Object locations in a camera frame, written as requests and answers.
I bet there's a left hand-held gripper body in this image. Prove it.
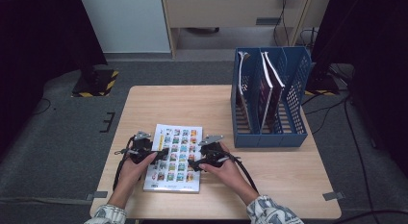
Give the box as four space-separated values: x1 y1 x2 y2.
115 131 154 164

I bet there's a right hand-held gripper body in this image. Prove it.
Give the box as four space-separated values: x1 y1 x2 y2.
197 135 231 169

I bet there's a white picture-grid book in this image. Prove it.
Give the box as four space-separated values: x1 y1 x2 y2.
142 123 204 194

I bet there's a blue file rack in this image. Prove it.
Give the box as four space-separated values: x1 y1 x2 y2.
230 46 312 149

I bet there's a purple magazine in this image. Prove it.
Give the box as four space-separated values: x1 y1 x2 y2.
255 51 274 135
264 51 287 131

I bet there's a black and red magazine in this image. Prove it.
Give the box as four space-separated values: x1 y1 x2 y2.
236 50 255 132

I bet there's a person's left hand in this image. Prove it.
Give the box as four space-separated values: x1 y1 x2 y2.
118 152 158 194

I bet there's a person's right hand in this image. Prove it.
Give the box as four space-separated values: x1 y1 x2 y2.
198 141 250 196

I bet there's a grey tape piece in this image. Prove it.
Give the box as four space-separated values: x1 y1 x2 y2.
321 190 345 202
86 190 109 201

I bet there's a black stand with striped base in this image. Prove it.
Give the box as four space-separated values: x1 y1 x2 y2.
303 62 341 97
71 64 119 98

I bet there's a beige office desk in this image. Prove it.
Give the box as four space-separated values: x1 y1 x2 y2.
160 0 333 60

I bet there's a black curtain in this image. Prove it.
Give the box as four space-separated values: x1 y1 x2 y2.
0 0 109 161
309 0 408 179

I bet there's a left hand-held gripper cable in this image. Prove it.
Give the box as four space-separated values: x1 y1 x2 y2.
112 137 136 191

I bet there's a hand-held gripper cable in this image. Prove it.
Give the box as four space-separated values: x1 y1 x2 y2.
224 154 260 193
112 137 136 191

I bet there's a right hand-held gripper cable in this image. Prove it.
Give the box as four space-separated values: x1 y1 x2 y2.
224 154 260 193

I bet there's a thin black floor cable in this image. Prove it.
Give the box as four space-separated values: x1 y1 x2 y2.
32 98 52 116

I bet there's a grey desk handle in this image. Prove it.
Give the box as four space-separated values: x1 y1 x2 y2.
255 17 277 26

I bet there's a long black floor cable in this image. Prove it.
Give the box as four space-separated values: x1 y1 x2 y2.
344 97 376 217

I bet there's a black socket cable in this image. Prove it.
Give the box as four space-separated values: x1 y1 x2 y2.
272 0 291 47

